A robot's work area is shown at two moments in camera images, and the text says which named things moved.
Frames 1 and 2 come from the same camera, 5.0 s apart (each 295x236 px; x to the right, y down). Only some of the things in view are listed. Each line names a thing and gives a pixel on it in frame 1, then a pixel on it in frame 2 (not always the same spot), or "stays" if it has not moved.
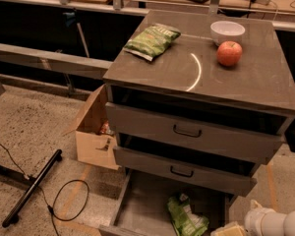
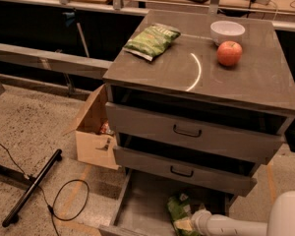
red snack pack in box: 105,129 stays
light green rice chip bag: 185,220 stays
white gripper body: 253,219 -> 200,220
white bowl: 226,30 stays
